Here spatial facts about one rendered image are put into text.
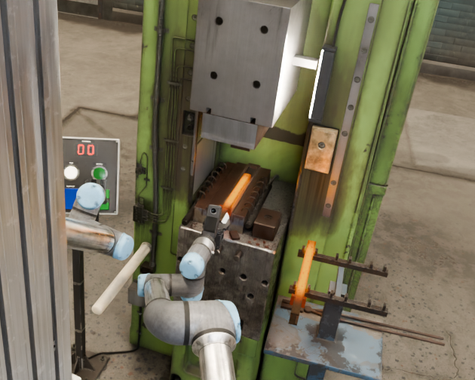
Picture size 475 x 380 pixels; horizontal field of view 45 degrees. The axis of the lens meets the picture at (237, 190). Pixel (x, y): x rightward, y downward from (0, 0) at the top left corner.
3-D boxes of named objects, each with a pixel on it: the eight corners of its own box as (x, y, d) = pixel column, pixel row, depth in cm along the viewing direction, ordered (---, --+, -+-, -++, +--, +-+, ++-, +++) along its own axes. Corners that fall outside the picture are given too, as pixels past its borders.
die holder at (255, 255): (258, 341, 231) (275, 252, 209) (171, 314, 238) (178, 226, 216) (288, 264, 278) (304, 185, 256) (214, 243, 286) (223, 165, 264)
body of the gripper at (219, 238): (204, 236, 209) (193, 254, 199) (206, 216, 205) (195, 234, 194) (225, 241, 207) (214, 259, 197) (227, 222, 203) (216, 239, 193)
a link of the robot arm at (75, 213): (82, 252, 162) (97, 216, 163) (52, 238, 166) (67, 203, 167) (97, 255, 169) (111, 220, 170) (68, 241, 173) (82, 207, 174)
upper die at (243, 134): (254, 150, 199) (258, 125, 194) (200, 137, 203) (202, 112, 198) (280, 110, 235) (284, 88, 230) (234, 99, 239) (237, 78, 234)
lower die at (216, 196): (242, 234, 217) (244, 215, 212) (192, 220, 221) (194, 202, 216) (268, 185, 252) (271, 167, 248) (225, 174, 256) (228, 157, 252)
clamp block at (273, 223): (272, 242, 214) (275, 228, 211) (251, 236, 216) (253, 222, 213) (280, 225, 224) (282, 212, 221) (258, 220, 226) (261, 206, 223)
